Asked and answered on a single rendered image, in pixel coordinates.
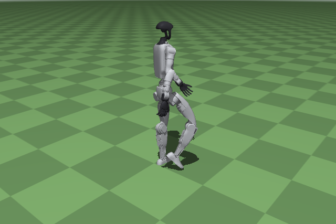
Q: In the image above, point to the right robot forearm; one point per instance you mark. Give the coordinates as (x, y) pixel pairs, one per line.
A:
(167, 83)

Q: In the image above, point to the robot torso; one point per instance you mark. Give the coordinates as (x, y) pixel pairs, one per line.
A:
(159, 58)

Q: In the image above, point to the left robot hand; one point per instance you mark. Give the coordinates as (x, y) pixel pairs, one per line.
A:
(183, 88)

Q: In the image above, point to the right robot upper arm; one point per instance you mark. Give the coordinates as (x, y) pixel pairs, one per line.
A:
(170, 53)

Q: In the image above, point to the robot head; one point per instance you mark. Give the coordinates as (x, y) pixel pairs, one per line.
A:
(164, 26)

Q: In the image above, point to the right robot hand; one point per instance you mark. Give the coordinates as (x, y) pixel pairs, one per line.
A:
(164, 107)

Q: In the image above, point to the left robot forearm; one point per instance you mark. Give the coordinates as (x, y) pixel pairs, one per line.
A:
(176, 79)

